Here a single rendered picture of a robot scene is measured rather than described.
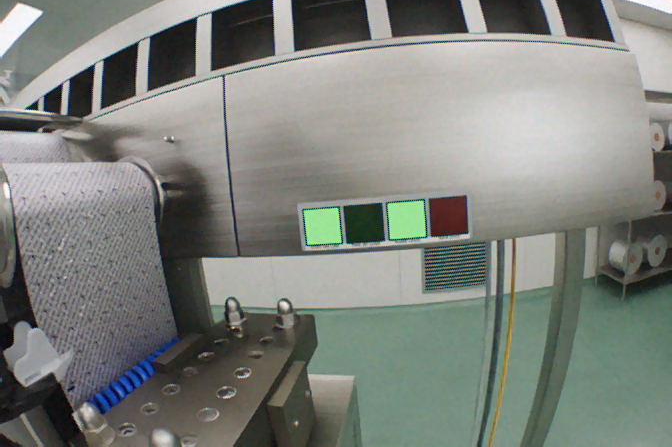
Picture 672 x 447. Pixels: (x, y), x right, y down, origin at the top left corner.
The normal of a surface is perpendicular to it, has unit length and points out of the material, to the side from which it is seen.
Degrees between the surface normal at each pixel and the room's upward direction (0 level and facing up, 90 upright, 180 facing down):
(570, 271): 90
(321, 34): 90
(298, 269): 90
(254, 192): 90
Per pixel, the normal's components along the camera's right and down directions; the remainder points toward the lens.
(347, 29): -0.18, 0.07
